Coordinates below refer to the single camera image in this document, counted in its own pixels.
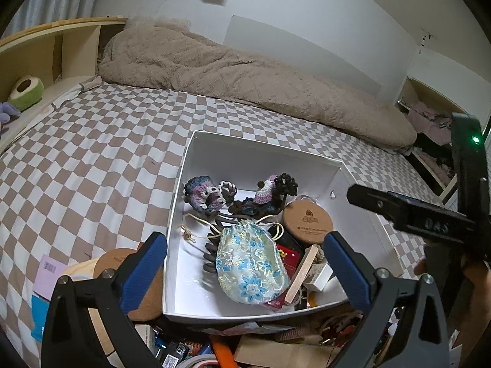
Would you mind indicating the round cork coaster with logo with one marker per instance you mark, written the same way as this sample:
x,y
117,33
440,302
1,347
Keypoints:
x,y
307,221

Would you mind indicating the floral drawstring pouch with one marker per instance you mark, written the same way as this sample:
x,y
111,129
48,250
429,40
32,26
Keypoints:
x,y
248,264

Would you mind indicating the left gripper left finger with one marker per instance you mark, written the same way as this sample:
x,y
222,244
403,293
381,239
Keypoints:
x,y
70,339

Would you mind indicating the lilac paper card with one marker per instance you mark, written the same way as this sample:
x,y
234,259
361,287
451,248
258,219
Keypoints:
x,y
48,272

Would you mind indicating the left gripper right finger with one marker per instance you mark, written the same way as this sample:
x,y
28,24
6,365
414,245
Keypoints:
x,y
420,339

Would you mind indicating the wooden headboard shelf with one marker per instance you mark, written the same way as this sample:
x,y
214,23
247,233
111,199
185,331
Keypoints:
x,y
62,54

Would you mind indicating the crochet hat doll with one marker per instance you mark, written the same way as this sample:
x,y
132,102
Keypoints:
x,y
269,199

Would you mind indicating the blue sachet packet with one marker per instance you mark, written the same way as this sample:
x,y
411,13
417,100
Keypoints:
x,y
39,310

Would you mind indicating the purple plush toy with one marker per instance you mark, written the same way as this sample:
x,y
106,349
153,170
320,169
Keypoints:
x,y
8,113

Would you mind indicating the orange utility knife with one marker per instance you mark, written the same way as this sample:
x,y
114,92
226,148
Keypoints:
x,y
222,352

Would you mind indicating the wooden block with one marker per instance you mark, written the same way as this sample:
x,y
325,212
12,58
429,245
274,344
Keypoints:
x,y
301,273

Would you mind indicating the green avocado plush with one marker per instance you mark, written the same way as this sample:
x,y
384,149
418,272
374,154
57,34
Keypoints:
x,y
27,92

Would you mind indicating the checkered bed sheet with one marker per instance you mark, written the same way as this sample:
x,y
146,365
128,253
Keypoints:
x,y
100,173

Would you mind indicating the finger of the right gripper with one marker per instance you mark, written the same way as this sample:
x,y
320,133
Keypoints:
x,y
414,216

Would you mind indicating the beige quilted blanket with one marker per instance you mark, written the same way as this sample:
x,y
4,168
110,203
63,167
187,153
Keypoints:
x,y
165,54

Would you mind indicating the side clothes shelf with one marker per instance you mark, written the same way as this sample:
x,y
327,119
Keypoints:
x,y
429,112

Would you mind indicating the purple crochet flower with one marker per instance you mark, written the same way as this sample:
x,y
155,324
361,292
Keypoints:
x,y
206,197

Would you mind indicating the red small box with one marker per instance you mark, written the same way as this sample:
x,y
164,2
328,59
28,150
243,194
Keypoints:
x,y
291,260

